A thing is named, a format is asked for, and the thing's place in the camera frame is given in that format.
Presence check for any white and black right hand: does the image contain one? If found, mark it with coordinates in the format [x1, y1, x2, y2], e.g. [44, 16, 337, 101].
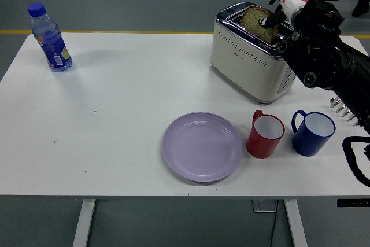
[258, 0, 311, 30]

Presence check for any slice of bread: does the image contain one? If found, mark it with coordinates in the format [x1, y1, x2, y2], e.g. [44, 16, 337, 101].
[239, 6, 280, 44]

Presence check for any purple plate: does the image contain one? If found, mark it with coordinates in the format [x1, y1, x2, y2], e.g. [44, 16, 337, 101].
[161, 111, 243, 183]

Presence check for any cream and chrome toaster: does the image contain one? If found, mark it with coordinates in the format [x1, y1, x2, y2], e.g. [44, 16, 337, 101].
[210, 1, 298, 105]

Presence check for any silver metal toast rack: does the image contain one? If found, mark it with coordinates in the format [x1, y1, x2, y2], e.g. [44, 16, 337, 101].
[330, 97, 360, 126]

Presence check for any blue mug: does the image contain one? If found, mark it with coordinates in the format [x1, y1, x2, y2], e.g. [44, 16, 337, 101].
[291, 109, 336, 157]

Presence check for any red mug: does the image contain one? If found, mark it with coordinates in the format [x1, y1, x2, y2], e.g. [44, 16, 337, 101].
[246, 109, 286, 160]

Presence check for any black table control panel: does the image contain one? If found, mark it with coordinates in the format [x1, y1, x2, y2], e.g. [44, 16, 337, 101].
[336, 199, 370, 208]

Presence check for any white table leg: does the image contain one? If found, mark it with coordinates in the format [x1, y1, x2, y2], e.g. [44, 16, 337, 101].
[283, 200, 309, 247]
[72, 200, 97, 247]

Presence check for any clear bottle with blue cap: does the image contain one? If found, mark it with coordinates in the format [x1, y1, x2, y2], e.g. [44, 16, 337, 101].
[27, 2, 73, 73]

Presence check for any grey bracket under table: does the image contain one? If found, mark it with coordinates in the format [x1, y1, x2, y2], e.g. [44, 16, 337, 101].
[251, 200, 279, 213]

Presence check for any black cable under table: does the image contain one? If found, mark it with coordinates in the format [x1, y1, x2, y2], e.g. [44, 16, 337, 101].
[269, 200, 280, 247]

